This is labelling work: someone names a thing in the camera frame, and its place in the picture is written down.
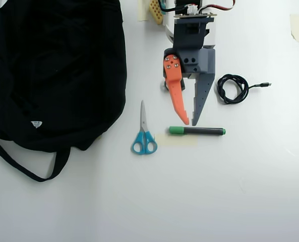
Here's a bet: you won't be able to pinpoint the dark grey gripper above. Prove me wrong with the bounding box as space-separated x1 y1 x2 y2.
163 17 216 127

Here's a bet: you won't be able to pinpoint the green capped black marker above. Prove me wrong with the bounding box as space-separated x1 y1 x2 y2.
168 126 227 137

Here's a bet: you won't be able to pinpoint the black fabric bag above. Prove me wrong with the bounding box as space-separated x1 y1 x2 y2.
0 0 128 183

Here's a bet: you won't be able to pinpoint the beige masking tape strip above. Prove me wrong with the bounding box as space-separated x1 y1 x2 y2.
154 133 199 148
137 0 150 22
289 13 299 45

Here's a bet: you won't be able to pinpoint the yellow perforated base part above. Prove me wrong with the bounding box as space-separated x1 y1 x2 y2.
148 0 164 26

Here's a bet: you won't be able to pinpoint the black plastic ring clip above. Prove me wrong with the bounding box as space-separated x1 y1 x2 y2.
160 78 186 93

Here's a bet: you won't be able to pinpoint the coiled black USB cable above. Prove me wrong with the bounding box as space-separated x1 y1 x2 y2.
216 73 272 105

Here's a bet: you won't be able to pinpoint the camera circuit board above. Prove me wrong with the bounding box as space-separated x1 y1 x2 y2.
173 13 217 19

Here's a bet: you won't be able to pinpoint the blue handled scissors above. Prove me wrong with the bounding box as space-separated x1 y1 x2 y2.
131 100 158 155

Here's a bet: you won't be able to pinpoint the thin black camera cable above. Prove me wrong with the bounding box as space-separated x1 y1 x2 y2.
157 0 177 13

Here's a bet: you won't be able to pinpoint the red white black servo wire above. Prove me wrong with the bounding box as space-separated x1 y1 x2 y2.
199 0 237 14

